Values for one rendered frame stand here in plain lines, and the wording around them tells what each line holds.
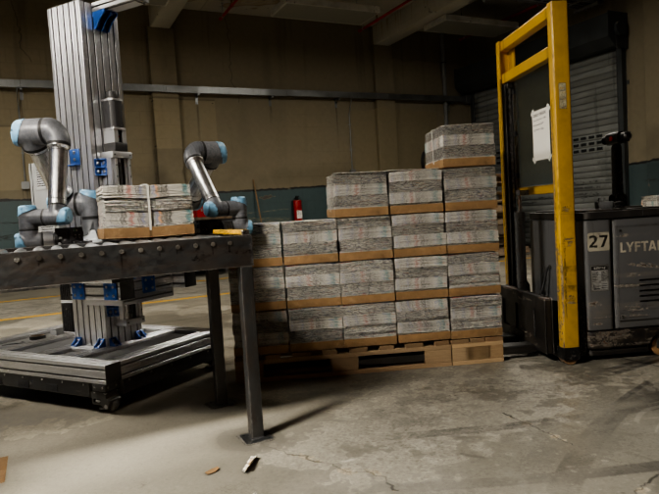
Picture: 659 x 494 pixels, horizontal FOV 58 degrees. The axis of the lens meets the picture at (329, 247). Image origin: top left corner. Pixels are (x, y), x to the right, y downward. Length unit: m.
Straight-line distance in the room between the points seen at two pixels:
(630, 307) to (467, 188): 1.05
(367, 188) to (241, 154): 7.05
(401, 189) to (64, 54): 1.91
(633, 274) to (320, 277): 1.64
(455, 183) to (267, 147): 7.24
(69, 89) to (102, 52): 0.27
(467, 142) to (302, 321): 1.29
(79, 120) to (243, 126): 6.90
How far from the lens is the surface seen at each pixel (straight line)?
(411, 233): 3.18
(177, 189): 2.70
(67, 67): 3.52
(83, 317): 3.50
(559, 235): 3.24
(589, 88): 10.38
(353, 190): 3.12
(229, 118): 10.11
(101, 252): 2.18
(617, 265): 3.45
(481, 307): 3.32
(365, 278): 3.13
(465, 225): 3.25
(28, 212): 2.82
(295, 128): 10.48
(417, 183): 3.18
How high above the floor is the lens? 0.87
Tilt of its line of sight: 3 degrees down
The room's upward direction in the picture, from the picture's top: 3 degrees counter-clockwise
